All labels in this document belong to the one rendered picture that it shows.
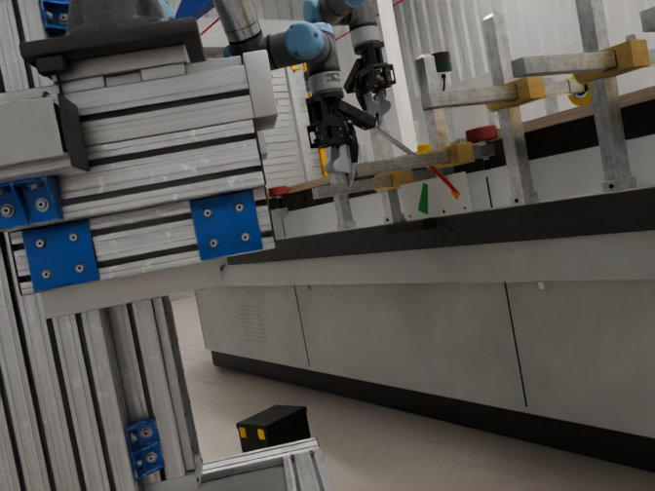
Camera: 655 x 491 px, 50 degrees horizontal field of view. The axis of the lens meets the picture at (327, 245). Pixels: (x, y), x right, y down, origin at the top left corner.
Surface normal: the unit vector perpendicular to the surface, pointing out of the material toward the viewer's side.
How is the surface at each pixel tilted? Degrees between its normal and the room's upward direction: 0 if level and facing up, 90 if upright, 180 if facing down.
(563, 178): 90
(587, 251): 90
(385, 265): 90
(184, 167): 90
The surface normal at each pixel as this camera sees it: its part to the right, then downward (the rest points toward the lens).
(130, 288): 0.11, 0.02
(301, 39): -0.25, 0.09
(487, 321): -0.84, 0.18
